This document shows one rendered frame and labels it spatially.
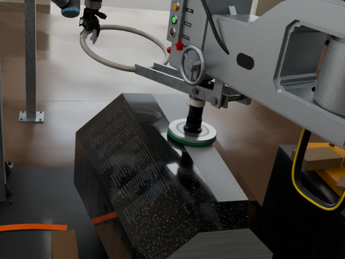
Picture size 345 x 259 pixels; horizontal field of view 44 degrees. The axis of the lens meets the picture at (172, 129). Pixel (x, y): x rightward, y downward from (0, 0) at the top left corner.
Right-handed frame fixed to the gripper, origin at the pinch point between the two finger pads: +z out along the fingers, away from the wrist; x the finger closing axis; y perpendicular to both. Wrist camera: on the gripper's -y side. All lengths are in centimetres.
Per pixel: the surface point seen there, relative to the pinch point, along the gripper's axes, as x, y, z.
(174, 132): 77, 43, -3
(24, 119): -77, -38, 120
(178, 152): 85, 53, -3
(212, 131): 90, 30, -4
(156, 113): 60, 25, 5
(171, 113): 66, 20, 5
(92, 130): 33, 36, 26
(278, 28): 103, 58, -67
